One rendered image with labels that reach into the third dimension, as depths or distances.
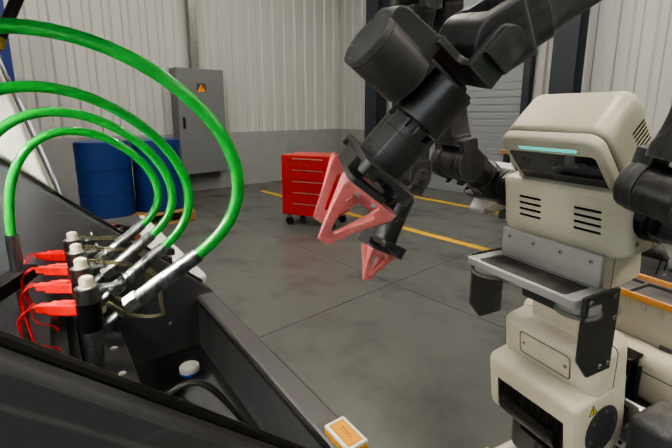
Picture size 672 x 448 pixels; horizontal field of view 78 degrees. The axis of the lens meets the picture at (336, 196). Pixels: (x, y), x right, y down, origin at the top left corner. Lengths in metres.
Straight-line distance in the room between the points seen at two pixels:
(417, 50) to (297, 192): 4.56
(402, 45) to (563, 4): 0.17
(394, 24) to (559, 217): 0.64
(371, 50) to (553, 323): 0.80
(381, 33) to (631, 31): 6.27
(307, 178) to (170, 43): 3.70
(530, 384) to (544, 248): 0.30
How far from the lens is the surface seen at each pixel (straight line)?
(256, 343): 0.79
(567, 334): 1.03
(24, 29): 0.50
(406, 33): 0.40
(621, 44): 6.60
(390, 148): 0.41
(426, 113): 0.41
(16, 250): 0.84
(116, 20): 7.36
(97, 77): 7.19
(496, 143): 7.06
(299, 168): 4.88
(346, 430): 0.59
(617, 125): 0.84
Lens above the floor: 1.35
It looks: 11 degrees down
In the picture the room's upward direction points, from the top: straight up
